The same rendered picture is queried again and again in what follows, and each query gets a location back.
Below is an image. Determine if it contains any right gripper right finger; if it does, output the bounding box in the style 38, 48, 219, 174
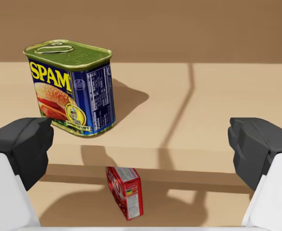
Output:
227, 116, 282, 227

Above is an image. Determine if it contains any red carton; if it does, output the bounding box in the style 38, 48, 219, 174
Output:
105, 166, 145, 221

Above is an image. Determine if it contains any pale wooden shelf unit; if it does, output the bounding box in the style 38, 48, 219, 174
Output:
0, 0, 282, 228

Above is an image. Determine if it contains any green and blue rectangular can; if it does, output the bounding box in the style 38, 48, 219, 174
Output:
23, 39, 116, 139

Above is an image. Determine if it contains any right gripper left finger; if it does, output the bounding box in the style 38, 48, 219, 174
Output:
0, 116, 55, 228

